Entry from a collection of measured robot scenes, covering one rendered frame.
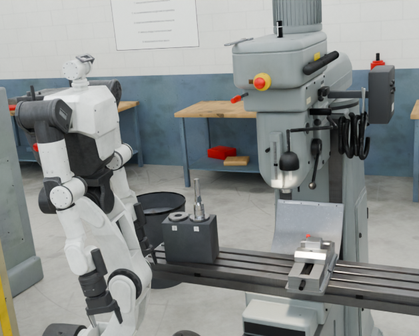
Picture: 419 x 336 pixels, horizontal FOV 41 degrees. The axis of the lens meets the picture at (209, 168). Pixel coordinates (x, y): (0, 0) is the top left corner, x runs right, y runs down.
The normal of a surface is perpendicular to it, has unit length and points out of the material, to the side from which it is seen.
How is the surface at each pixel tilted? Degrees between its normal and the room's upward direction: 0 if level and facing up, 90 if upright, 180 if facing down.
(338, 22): 90
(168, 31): 90
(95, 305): 89
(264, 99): 90
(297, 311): 0
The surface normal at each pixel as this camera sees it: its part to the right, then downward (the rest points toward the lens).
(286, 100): -0.40, 0.29
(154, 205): 0.14, 0.21
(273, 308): -0.08, -0.95
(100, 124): 0.96, 0.00
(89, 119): 0.49, 0.13
